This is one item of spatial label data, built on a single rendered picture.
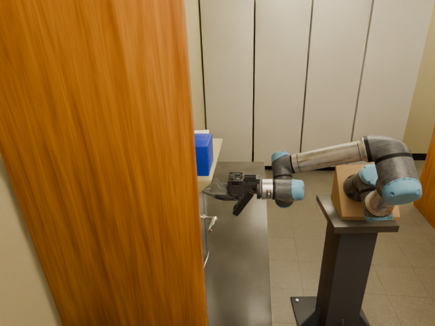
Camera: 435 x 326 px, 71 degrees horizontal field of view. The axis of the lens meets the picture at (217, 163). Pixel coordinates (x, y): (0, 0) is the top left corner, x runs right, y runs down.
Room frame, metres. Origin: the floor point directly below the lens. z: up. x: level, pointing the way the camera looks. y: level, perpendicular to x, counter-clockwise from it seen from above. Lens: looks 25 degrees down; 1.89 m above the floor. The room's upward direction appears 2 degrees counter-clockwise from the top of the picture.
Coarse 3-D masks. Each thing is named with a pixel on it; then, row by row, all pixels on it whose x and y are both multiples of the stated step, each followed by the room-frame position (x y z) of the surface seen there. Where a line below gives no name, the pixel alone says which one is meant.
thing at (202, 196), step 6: (204, 198) 1.02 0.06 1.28; (204, 204) 1.01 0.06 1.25; (204, 210) 1.01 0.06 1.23; (204, 222) 1.00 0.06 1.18; (204, 228) 0.99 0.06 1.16; (204, 234) 0.98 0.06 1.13; (204, 240) 0.98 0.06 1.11; (204, 246) 0.97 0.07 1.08; (204, 252) 0.97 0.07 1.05; (204, 258) 0.96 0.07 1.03; (204, 264) 0.96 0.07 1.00
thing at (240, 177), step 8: (232, 176) 0.99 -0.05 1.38; (240, 176) 0.99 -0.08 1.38; (248, 176) 1.00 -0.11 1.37; (256, 176) 0.98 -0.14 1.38; (232, 184) 0.96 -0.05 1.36; (240, 184) 0.95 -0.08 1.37; (248, 184) 0.97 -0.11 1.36; (256, 184) 0.96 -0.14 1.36; (232, 192) 0.96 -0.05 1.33; (240, 192) 0.95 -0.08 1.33; (256, 192) 0.97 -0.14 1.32
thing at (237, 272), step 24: (216, 168) 1.97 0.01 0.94; (240, 168) 1.96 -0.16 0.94; (264, 168) 1.94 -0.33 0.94; (216, 216) 1.38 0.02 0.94; (240, 216) 1.37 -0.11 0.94; (264, 216) 1.36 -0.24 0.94; (216, 240) 1.18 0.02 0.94; (240, 240) 1.18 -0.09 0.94; (264, 240) 1.17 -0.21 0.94; (216, 264) 1.02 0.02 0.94; (240, 264) 1.02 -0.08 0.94; (264, 264) 1.01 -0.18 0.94; (216, 288) 0.89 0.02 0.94; (240, 288) 0.88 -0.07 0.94; (264, 288) 0.88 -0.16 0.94; (216, 312) 0.78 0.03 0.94; (240, 312) 0.78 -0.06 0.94; (264, 312) 0.77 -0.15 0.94
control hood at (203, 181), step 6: (216, 138) 1.04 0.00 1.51; (216, 144) 0.98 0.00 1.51; (216, 150) 0.93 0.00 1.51; (216, 156) 0.88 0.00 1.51; (216, 162) 0.85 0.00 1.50; (210, 174) 0.76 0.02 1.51; (198, 180) 0.73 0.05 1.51; (204, 180) 0.73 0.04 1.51; (210, 180) 0.73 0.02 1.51; (198, 186) 0.73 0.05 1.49; (204, 186) 0.73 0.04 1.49
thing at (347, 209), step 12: (336, 168) 1.49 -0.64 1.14; (348, 168) 1.48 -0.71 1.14; (360, 168) 1.48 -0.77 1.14; (336, 180) 1.46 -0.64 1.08; (336, 192) 1.44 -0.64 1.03; (336, 204) 1.41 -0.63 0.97; (348, 204) 1.34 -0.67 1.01; (360, 204) 1.34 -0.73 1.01; (348, 216) 1.30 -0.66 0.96; (360, 216) 1.30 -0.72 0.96; (396, 216) 1.28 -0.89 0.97
